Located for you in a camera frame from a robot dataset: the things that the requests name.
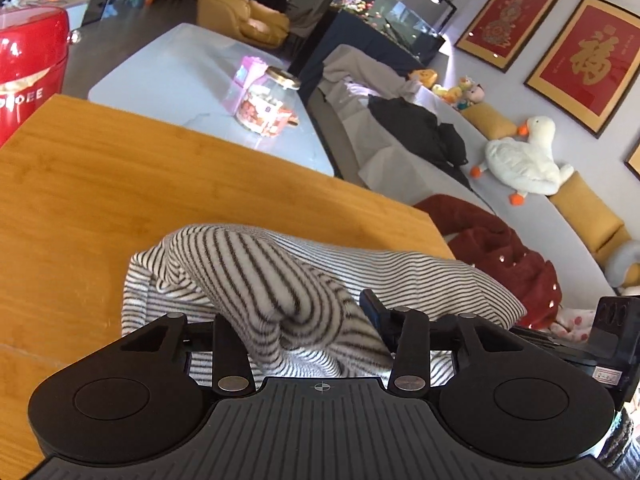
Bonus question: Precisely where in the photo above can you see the pink small box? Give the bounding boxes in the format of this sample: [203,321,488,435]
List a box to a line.
[233,55,268,90]

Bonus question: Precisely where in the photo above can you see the beige blanket on sofa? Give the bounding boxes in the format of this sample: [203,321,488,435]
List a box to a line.
[318,44,424,103]

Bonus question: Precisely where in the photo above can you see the red goblet-shaped bin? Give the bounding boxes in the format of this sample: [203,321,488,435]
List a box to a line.
[1,6,70,142]

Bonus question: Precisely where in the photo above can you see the yellow long sofa cushion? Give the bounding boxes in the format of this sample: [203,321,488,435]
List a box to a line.
[461,103,639,295]

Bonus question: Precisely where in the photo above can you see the dark red fuzzy coat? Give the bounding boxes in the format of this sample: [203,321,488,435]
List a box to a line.
[416,194,562,330]

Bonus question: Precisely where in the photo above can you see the white goose plush toy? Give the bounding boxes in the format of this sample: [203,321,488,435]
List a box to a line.
[470,116,575,206]

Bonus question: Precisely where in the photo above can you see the glass fish tank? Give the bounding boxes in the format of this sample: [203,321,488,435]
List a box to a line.
[330,0,444,64]

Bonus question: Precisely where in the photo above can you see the black white striped shirt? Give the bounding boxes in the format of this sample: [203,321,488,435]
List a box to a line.
[122,224,525,382]

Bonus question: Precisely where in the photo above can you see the white marble coffee table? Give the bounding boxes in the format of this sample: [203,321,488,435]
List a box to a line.
[88,24,334,177]

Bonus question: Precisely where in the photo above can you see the red framed gourd picture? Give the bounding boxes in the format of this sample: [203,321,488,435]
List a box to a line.
[454,0,559,73]

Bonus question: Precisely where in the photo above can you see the glass snack jar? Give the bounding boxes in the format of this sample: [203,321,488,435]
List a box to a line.
[234,66,300,138]

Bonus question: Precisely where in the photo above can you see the yellow round plush toy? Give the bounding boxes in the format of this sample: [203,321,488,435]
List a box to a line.
[409,68,438,89]

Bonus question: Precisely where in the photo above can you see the red framed calligraphy picture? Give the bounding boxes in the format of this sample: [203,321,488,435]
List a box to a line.
[525,0,640,138]

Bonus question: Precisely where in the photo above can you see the black jacket on sofa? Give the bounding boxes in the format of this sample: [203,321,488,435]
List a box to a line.
[368,96,468,168]

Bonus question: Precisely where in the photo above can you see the yellow leather armchair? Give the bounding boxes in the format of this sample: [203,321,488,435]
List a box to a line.
[196,0,290,49]

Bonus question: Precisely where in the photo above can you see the pink dotted white cloth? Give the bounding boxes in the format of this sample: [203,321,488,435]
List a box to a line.
[549,308,596,344]

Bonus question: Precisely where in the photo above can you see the grey sofa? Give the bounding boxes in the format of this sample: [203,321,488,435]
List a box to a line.
[309,43,640,311]

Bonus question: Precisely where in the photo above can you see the small plush toys group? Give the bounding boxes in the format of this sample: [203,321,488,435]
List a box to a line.
[431,76,485,112]

